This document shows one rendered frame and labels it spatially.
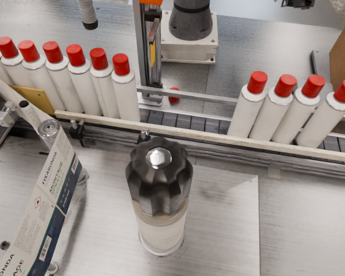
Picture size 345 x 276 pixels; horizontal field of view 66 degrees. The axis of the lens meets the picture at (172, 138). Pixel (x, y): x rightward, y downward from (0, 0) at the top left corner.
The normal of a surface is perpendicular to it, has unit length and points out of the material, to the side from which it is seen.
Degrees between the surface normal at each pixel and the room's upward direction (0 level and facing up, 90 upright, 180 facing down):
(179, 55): 90
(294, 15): 0
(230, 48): 0
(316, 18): 0
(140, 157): 11
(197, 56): 90
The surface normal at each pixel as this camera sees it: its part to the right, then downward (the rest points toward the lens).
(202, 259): 0.02, -0.58
